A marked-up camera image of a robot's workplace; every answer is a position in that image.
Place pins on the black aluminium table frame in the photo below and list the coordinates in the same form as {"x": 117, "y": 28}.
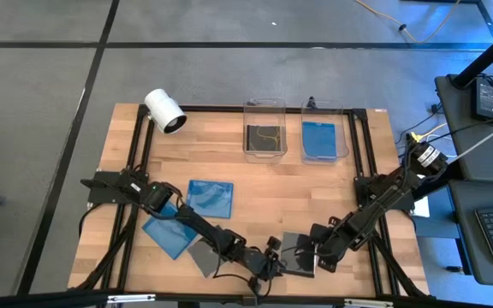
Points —
{"x": 212, "y": 109}

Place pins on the dark grey desk top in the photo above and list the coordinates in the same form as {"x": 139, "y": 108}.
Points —
{"x": 456, "y": 107}
{"x": 471, "y": 239}

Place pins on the blue disc case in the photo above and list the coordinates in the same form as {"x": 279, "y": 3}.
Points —
{"x": 319, "y": 141}
{"x": 210, "y": 199}
{"x": 174, "y": 237}

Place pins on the white paper sheet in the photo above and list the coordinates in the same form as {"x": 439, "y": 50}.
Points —
{"x": 422, "y": 209}

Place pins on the silver bracket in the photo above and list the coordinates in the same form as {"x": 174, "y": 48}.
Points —
{"x": 368, "y": 303}
{"x": 131, "y": 298}

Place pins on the small black clamp stand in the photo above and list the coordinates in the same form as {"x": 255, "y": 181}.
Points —
{"x": 311, "y": 102}

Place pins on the yellow plug connector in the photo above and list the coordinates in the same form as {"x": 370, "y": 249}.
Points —
{"x": 414, "y": 138}

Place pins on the black crossbar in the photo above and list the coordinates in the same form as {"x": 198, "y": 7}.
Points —
{"x": 37, "y": 299}

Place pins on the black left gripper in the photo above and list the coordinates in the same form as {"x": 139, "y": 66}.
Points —
{"x": 259, "y": 263}

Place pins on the black power adapter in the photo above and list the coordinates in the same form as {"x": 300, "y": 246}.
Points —
{"x": 486, "y": 99}

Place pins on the black clear jewel case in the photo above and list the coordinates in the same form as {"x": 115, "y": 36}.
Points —
{"x": 263, "y": 139}
{"x": 295, "y": 256}
{"x": 203, "y": 258}

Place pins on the clear plastic bin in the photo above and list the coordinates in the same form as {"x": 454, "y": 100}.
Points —
{"x": 342, "y": 149}
{"x": 263, "y": 159}

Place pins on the black slanted pole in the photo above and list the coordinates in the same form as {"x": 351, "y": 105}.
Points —
{"x": 486, "y": 55}

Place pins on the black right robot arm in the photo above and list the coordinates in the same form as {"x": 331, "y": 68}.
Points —
{"x": 379, "y": 205}

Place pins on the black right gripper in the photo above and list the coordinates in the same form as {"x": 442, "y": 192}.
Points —
{"x": 334, "y": 237}

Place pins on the white slanted rod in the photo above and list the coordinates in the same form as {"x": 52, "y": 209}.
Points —
{"x": 492, "y": 140}

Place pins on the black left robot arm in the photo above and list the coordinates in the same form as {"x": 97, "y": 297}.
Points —
{"x": 203, "y": 226}

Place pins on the small black plug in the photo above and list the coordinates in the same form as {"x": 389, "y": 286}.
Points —
{"x": 435, "y": 108}

